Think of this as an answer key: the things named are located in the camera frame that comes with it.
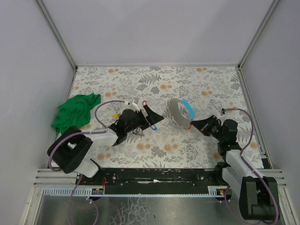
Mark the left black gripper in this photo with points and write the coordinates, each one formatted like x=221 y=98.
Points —
x=144 y=119

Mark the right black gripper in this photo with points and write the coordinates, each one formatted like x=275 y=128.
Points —
x=209 y=126

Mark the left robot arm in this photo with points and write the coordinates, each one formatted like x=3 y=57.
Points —
x=68 y=153

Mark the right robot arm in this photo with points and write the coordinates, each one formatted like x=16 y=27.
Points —
x=257 y=193

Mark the green cloth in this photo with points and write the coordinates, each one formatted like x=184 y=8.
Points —
x=76 y=111

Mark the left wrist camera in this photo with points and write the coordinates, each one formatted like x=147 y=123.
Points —
x=133 y=105

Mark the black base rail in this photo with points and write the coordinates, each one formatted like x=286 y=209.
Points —
x=153 y=181

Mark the white cable duct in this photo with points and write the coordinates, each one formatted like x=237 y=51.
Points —
x=68 y=191

